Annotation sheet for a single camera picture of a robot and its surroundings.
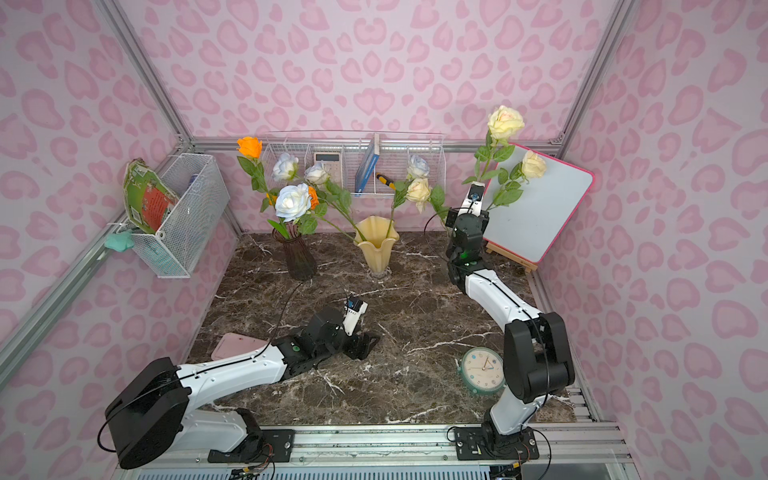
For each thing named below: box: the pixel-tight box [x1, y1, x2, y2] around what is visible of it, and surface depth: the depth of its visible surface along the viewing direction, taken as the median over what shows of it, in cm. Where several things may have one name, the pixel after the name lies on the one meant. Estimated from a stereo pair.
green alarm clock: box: [458, 347, 506, 395], surface depth 84 cm
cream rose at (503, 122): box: [462, 105, 525, 185], surface depth 63 cm
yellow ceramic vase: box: [353, 216, 400, 272], surface depth 97 cm
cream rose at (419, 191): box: [406, 178, 450, 232], surface depth 83 cm
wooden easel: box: [485, 242, 538, 274], surface depth 109 cm
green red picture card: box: [123, 158, 180, 234], surface depth 75 cm
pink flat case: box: [211, 332, 268, 361], surface depth 90 cm
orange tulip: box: [260, 190, 279, 212], surface depth 89 cm
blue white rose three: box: [304, 162, 367, 242], surface depth 83 cm
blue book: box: [354, 133, 380, 196], surface depth 90 cm
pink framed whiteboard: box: [485, 143, 595, 264], surface depth 89 cm
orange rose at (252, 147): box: [236, 136, 282, 232], surface depth 83 cm
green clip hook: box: [104, 229, 134, 252], surface depth 63 cm
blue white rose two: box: [387, 155, 430, 237], surface depth 85 cm
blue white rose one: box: [272, 152, 300, 181], surface depth 81 cm
